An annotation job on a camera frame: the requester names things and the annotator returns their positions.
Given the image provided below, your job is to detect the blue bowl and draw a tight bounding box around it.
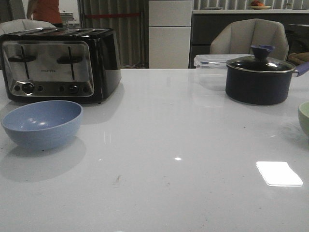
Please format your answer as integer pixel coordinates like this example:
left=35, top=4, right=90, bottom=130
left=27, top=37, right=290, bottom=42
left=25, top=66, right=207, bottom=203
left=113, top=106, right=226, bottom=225
left=1, top=100, right=83, bottom=150

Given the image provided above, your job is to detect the white refrigerator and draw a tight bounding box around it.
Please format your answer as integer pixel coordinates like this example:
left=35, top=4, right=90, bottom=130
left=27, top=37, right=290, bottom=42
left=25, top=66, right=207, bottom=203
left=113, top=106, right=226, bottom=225
left=149, top=0, right=193, bottom=69

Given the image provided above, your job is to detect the red barrier tape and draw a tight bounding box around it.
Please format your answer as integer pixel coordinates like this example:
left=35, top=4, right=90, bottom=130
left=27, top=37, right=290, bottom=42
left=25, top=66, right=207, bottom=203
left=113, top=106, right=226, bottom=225
left=85, top=13, right=140, bottom=18

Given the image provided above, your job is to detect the green bowl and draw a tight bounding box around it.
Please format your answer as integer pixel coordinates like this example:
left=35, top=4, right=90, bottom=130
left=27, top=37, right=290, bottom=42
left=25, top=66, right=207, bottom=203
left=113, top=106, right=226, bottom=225
left=298, top=101, right=309, bottom=137

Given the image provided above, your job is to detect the beige chair left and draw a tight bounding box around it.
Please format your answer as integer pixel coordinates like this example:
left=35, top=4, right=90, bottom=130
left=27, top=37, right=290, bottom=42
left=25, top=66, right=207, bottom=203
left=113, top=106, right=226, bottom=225
left=0, top=19, right=55, bottom=35

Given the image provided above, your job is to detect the fruit plate on counter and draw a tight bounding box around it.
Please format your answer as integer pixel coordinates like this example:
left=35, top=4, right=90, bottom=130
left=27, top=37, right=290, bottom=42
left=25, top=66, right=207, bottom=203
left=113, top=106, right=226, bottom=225
left=249, top=0, right=271, bottom=10

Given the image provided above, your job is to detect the dark kitchen counter cabinet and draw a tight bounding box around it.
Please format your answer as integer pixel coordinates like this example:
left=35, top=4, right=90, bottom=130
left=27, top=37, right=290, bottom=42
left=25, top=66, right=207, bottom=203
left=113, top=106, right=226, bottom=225
left=189, top=9, right=309, bottom=68

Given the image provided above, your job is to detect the clear plastic food container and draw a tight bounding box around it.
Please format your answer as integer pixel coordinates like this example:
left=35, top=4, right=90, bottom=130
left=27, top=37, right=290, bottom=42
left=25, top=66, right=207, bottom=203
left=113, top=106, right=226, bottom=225
left=193, top=54, right=252, bottom=91

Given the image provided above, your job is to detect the brown object behind pot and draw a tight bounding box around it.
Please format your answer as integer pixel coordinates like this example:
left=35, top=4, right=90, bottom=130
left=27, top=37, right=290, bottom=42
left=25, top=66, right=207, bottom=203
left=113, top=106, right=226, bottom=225
left=288, top=52, right=309, bottom=65

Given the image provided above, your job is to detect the beige chair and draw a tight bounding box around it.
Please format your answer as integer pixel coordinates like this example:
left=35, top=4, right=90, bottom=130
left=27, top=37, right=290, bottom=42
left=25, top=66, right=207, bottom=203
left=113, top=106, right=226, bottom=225
left=0, top=19, right=55, bottom=35
left=210, top=18, right=289, bottom=60

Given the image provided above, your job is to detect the person in orange shirt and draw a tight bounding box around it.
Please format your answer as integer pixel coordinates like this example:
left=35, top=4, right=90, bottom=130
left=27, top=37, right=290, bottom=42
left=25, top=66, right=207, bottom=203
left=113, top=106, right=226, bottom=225
left=26, top=0, right=63, bottom=28

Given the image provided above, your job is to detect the dark blue saucepan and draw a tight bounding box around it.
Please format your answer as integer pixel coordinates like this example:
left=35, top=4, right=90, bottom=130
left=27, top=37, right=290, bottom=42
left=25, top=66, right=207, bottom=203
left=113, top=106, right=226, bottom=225
left=225, top=62, right=309, bottom=105

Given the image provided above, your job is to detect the glass pot lid blue knob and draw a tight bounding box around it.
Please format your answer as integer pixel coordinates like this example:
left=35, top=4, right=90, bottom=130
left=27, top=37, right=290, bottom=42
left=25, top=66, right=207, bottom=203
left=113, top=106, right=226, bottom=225
left=226, top=45, right=295, bottom=73

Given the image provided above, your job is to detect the beige chair right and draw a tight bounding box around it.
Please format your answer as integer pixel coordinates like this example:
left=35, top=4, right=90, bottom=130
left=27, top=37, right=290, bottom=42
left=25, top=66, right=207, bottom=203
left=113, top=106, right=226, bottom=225
left=210, top=18, right=289, bottom=60

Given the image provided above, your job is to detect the black and steel toaster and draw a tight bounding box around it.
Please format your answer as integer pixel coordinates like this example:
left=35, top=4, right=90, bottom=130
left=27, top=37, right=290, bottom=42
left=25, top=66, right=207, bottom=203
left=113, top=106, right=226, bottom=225
left=0, top=28, right=121, bottom=103

